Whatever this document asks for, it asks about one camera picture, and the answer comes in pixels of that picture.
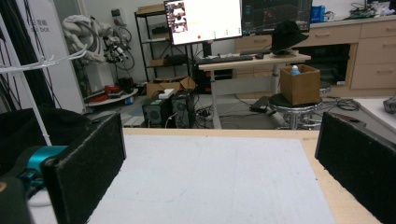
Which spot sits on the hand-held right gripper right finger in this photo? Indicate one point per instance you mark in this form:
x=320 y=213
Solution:
x=358 y=158

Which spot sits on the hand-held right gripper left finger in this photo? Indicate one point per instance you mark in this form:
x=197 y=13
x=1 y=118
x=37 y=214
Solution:
x=84 y=165

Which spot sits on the teal metal part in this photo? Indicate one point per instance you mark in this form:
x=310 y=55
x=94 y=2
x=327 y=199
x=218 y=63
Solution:
x=42 y=157

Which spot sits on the grey device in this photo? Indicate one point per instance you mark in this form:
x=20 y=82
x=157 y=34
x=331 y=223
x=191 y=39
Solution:
x=390 y=105

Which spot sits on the round white floor platform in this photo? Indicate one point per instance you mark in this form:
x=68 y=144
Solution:
x=112 y=99

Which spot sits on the round chrome stool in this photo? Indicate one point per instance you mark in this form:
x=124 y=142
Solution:
x=291 y=110

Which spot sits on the white hook rack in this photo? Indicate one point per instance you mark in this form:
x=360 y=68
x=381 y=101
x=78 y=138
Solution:
x=32 y=93

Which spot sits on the black computer tower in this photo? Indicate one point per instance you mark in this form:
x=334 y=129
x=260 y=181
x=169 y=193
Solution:
x=155 y=113

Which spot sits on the brown cardboard box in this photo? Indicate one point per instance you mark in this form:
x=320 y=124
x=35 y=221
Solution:
x=302 y=87

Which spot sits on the white standing banner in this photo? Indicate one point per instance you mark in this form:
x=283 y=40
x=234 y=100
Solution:
x=59 y=62

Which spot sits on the wooden drawer cabinet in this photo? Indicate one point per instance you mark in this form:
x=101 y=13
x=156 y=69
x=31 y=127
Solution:
x=370 y=53

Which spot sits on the small white box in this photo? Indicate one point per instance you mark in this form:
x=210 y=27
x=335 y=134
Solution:
x=166 y=93

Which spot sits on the black power adapter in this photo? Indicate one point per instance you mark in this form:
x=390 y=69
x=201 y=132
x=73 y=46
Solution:
x=260 y=105

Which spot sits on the open flat cardboard box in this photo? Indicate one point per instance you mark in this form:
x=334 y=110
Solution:
x=165 y=85

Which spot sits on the grey computer tower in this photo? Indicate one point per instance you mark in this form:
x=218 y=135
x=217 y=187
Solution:
x=183 y=109

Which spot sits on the white table mat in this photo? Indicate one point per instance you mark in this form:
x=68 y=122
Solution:
x=211 y=183

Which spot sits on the black bucket hat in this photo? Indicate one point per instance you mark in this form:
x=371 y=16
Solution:
x=288 y=35

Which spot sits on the black computer mouse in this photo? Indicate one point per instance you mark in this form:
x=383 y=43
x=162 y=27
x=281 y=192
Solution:
x=259 y=56

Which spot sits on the black metal shelf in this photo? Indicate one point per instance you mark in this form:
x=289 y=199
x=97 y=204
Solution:
x=155 y=40

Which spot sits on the wooden standing desk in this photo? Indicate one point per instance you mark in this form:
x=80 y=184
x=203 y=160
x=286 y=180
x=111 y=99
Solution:
x=249 y=62

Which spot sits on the electronics on counter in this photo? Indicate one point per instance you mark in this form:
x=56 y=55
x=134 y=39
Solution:
x=362 y=11

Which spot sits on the blue box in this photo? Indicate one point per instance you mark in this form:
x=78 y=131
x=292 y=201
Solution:
x=317 y=14

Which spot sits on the black keyboard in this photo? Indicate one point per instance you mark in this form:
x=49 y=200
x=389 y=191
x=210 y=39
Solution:
x=224 y=59

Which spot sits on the monitor with dark screen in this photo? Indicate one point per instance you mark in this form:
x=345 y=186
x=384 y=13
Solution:
x=274 y=14

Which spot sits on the monitor with white screen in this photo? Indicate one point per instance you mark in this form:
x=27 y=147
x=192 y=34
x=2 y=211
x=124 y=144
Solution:
x=207 y=20

